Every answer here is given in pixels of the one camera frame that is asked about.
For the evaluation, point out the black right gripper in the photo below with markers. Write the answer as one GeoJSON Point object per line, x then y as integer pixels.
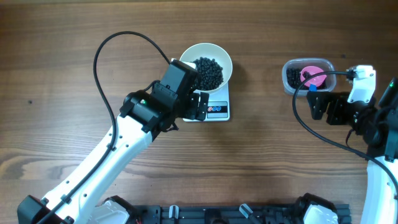
{"type": "Point", "coordinates": [330, 108]}

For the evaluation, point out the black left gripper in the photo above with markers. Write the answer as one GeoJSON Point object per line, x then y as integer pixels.
{"type": "Point", "coordinates": [197, 106]}

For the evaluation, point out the pink scoop with blue handle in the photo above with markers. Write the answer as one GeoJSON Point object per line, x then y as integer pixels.
{"type": "Point", "coordinates": [309, 72]}

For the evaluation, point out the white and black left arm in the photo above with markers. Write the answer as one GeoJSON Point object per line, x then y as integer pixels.
{"type": "Point", "coordinates": [143, 116]}

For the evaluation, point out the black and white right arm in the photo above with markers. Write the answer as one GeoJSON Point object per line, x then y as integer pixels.
{"type": "Point", "coordinates": [376, 122]}

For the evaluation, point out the white digital kitchen scale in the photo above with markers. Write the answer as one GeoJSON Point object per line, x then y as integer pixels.
{"type": "Point", "coordinates": [218, 106]}

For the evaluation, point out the white bowl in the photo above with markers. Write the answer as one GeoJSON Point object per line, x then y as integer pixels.
{"type": "Point", "coordinates": [211, 51]}

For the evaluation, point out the black beans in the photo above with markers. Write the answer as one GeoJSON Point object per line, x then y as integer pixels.
{"type": "Point", "coordinates": [211, 75]}

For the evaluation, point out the clear plastic container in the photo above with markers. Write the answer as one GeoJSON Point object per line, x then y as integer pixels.
{"type": "Point", "coordinates": [300, 63]}

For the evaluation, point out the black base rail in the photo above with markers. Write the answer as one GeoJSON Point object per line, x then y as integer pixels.
{"type": "Point", "coordinates": [234, 214]}

